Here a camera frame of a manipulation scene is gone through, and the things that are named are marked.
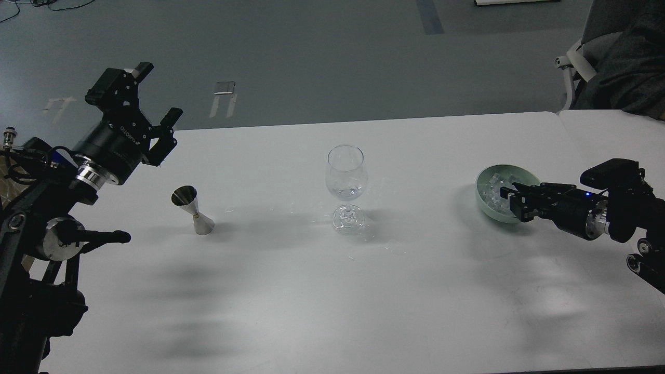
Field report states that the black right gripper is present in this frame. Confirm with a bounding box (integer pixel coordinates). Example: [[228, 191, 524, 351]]
[[500, 183, 608, 240]]

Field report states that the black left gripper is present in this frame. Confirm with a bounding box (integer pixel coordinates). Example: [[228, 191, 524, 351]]
[[74, 62, 183, 185]]

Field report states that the steel double jigger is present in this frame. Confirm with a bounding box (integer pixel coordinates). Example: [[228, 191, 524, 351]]
[[171, 185, 215, 236]]

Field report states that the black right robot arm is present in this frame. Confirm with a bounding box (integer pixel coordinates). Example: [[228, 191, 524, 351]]
[[500, 158, 664, 292]]

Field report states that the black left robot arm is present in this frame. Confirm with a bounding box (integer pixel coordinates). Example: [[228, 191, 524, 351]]
[[2, 62, 183, 373]]

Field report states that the green bowl of ice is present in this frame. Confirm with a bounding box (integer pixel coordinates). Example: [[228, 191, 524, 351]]
[[475, 164, 541, 223]]

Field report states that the clear wine glass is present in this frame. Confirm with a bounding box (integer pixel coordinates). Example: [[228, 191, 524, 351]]
[[325, 144, 368, 236]]

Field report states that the silver floor plate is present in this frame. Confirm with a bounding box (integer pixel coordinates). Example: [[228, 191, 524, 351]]
[[213, 81, 236, 96]]

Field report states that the black cable on floor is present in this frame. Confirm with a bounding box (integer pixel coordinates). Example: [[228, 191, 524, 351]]
[[0, 0, 94, 21]]

